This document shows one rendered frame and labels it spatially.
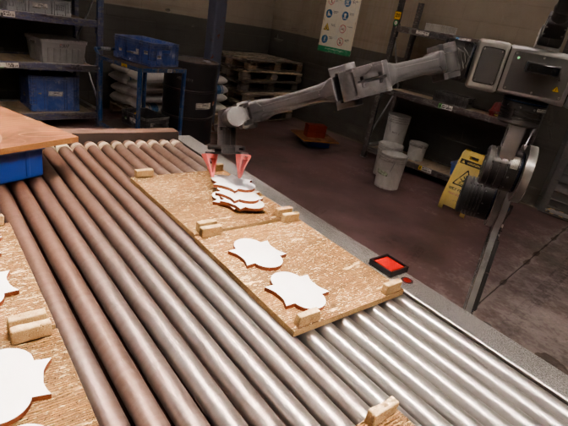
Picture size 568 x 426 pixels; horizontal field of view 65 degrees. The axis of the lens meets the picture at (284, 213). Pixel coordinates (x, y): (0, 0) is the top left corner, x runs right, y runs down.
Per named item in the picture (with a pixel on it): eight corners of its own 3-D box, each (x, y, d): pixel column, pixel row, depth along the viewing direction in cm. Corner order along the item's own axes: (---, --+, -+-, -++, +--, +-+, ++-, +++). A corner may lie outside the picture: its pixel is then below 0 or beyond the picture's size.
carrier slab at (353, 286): (297, 222, 137) (297, 217, 136) (402, 295, 109) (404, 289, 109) (193, 241, 115) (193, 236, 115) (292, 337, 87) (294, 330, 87)
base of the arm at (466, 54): (462, 81, 146) (475, 42, 142) (461, 82, 139) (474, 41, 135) (436, 75, 149) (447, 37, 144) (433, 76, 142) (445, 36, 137)
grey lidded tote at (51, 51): (70, 58, 503) (70, 35, 493) (89, 65, 485) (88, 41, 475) (24, 56, 465) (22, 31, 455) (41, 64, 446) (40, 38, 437)
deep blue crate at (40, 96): (67, 102, 522) (66, 69, 507) (80, 111, 496) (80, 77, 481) (18, 102, 488) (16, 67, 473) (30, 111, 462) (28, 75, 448)
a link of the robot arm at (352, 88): (384, 98, 107) (375, 56, 105) (341, 108, 117) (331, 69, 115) (466, 73, 136) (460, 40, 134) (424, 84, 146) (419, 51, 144)
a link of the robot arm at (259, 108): (368, 102, 118) (358, 60, 115) (357, 106, 114) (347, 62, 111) (253, 129, 146) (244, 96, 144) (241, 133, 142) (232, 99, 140)
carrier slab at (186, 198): (222, 172, 166) (223, 168, 165) (294, 220, 139) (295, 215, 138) (129, 182, 143) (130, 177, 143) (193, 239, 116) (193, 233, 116)
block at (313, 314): (314, 315, 93) (317, 305, 92) (320, 320, 91) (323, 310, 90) (292, 324, 89) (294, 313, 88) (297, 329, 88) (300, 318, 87)
